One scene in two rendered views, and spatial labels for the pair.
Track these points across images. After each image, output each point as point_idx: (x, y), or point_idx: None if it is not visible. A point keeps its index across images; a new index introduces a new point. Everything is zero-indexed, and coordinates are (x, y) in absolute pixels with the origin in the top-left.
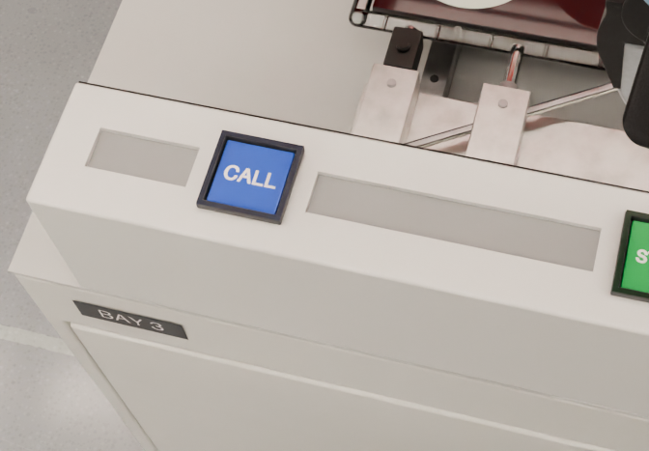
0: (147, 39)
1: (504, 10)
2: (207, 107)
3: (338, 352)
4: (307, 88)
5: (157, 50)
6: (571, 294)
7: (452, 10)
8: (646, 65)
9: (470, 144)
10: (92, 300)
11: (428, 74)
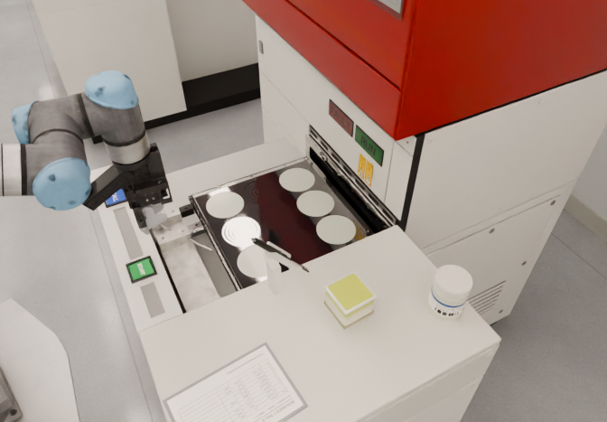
0: (173, 179)
1: (212, 218)
2: None
3: None
4: None
5: (172, 182)
6: (121, 259)
7: (205, 210)
8: (92, 182)
9: (166, 232)
10: None
11: (196, 223)
